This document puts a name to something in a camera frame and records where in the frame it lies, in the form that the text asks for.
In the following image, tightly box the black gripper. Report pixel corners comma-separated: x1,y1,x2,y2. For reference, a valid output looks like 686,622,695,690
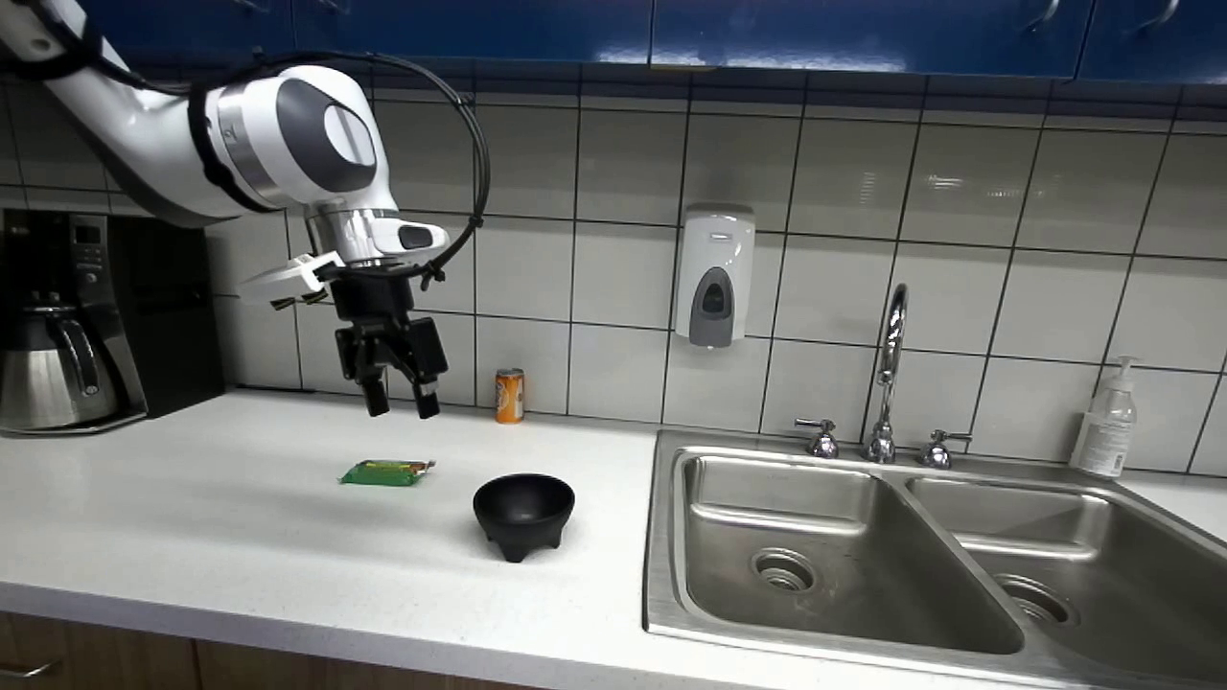
327,268,451,421

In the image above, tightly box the green chocolate bar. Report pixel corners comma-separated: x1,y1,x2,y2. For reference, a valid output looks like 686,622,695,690
338,457,437,491

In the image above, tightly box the black bowl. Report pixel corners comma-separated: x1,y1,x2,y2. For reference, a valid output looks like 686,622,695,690
468,471,579,567

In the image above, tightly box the black steel coffee maker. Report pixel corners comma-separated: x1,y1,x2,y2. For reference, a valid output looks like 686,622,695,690
0,208,231,439

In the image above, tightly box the stainless steel coffee carafe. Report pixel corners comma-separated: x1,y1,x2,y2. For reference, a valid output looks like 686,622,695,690
0,302,134,431

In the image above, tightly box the blue upper cabinet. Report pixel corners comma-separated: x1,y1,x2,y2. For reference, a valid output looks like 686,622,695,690
74,0,1227,93

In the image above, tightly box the wooden base cabinet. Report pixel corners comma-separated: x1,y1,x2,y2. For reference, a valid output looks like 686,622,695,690
0,609,530,690

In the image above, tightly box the stainless steel double sink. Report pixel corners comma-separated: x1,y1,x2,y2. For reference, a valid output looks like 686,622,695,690
639,424,1227,690

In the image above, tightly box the chrome sink faucet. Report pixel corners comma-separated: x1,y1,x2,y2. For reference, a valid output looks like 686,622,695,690
858,280,913,464

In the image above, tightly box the clear soap pump bottle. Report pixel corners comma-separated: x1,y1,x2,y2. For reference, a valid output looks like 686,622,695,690
1067,360,1141,481

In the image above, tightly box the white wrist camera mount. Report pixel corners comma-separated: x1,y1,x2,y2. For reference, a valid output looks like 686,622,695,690
243,245,354,310

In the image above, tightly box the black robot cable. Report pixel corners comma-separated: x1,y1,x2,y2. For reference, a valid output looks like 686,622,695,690
188,50,495,288

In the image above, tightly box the white wall soap dispenser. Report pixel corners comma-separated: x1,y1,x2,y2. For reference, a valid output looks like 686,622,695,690
672,208,761,353

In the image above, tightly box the chrome faucet handle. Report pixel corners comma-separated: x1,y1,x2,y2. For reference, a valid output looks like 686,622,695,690
922,427,973,471
791,418,849,458

